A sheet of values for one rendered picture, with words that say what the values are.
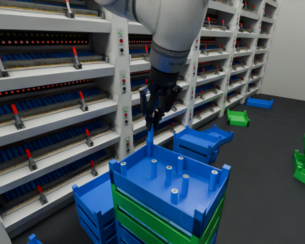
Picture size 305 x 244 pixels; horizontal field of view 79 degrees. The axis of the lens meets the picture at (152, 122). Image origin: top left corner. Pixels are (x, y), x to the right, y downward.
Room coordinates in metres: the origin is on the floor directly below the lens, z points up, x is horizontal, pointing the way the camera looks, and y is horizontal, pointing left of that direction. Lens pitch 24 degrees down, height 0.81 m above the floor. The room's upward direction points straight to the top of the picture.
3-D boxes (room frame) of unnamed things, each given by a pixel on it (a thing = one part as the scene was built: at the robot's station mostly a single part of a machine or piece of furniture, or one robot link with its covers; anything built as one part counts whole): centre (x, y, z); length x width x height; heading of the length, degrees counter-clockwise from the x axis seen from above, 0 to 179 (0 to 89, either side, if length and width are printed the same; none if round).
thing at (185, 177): (0.41, -0.09, 0.44); 0.02 x 0.02 x 0.06
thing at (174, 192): (0.35, -0.06, 0.44); 0.02 x 0.02 x 0.06
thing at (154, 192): (0.45, -0.05, 0.44); 0.30 x 0.20 x 0.08; 53
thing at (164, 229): (0.45, -0.05, 0.36); 0.30 x 0.20 x 0.08; 53
